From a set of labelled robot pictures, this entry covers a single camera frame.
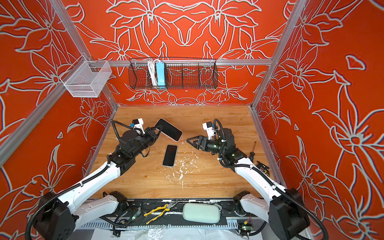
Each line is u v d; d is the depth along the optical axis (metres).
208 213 0.71
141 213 0.71
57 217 0.38
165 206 0.73
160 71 0.89
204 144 0.65
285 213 0.40
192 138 0.68
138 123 0.69
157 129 0.73
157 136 0.70
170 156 0.96
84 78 0.91
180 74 0.98
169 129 0.77
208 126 0.70
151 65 0.88
